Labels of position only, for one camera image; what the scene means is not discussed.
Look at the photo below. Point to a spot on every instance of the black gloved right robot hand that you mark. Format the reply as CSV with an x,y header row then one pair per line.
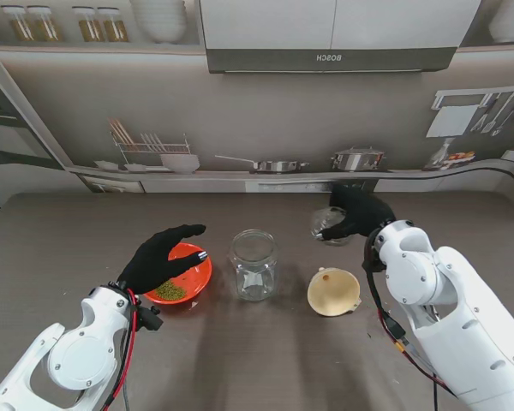
x,y
364,214

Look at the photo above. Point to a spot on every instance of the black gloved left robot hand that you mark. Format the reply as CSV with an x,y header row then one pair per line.
x,y
154,261

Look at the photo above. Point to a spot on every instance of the green mung beans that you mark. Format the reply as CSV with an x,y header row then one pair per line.
x,y
170,291

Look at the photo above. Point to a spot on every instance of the clear glass jar lid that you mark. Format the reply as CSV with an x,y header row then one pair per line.
x,y
321,218

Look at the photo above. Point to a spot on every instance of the orange plastic bowl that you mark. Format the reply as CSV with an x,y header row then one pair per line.
x,y
193,282

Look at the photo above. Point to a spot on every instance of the beige plastic funnel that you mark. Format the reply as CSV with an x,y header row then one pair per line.
x,y
334,295

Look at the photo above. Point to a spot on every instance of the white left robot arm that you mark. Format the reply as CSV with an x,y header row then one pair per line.
x,y
81,355

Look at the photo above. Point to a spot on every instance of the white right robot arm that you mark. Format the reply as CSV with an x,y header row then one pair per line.
x,y
454,291

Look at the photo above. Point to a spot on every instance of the clear glass jar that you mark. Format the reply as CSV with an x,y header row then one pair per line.
x,y
252,278

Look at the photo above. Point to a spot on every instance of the printed kitchen backdrop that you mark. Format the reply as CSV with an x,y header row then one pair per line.
x,y
257,120

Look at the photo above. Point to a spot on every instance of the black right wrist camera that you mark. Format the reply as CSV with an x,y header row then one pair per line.
x,y
370,263

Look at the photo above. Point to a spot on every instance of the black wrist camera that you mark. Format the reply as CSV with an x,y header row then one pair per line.
x,y
370,263
150,320

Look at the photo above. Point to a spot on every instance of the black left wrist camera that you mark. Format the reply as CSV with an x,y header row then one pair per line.
x,y
150,320

